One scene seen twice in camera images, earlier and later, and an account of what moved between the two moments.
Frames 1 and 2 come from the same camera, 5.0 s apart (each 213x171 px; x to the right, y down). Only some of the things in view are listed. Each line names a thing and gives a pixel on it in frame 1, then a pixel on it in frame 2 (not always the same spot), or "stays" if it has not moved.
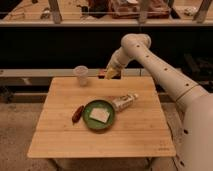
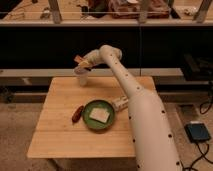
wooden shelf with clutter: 106,12 stays
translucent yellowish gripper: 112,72 → 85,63
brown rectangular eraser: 102,72 → 78,59
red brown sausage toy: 76,116 stays
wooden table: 139,130 stays
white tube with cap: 123,101 stays
